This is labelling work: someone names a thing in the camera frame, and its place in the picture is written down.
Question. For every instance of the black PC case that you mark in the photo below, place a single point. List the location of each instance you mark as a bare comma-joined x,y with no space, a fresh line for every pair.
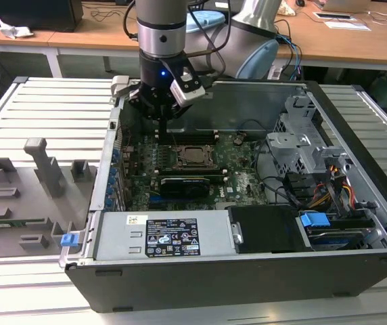
214,284

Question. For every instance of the grey parts rack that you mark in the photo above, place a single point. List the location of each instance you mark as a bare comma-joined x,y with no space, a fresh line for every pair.
17,210

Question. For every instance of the hard disk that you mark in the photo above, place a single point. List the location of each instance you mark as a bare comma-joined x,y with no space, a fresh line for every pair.
332,242

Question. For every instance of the black RAM slot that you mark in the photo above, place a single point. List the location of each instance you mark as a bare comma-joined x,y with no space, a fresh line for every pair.
193,171
193,141
193,131
193,176
193,135
193,138

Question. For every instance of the blue disk carrier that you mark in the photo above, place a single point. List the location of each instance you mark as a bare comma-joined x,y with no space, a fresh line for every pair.
315,222

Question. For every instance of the beige patterned object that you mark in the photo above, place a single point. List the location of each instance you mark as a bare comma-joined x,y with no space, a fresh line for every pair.
287,7

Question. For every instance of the blue case latch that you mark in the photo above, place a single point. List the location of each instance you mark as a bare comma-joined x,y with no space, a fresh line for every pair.
69,240

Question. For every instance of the tablet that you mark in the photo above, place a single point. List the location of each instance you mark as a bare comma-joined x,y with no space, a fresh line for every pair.
332,16

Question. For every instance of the black mouse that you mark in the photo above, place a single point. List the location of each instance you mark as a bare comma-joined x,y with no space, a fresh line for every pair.
300,2

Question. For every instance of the CPU socket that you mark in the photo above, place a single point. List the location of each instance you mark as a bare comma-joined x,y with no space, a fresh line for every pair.
179,165

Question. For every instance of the crumpled white paper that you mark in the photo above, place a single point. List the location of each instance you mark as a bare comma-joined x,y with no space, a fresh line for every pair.
14,30

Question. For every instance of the black graphics card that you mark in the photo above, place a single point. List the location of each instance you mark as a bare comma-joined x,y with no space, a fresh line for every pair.
185,188

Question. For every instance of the black plastic shroud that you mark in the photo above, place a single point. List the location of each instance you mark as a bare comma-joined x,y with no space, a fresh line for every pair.
268,230

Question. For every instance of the black monitor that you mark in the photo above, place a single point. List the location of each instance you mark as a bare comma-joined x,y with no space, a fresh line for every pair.
27,13

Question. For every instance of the coin battery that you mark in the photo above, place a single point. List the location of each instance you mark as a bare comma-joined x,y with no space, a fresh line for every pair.
238,138

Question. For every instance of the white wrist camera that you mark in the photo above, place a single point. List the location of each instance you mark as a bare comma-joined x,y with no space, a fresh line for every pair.
186,91

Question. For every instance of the green bag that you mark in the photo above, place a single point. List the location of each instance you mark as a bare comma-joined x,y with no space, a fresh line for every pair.
384,89

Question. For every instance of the grey power supply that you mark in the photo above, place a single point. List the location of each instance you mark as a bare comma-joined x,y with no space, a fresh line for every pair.
119,237

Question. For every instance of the metal drive cage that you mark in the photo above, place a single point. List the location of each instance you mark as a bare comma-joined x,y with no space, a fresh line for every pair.
291,149

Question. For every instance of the green motherboard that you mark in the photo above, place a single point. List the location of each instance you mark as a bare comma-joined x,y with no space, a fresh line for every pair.
247,176

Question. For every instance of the wooden desk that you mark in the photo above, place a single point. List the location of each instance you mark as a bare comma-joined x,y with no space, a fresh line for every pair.
349,44
112,34

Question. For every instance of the silver CPU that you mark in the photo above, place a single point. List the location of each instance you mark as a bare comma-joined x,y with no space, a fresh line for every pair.
193,155

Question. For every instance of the green RAM stick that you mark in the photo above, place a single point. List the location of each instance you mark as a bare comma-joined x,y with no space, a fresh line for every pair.
11,221

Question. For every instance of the white paper sheet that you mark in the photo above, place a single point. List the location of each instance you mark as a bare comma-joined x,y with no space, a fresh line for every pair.
347,25

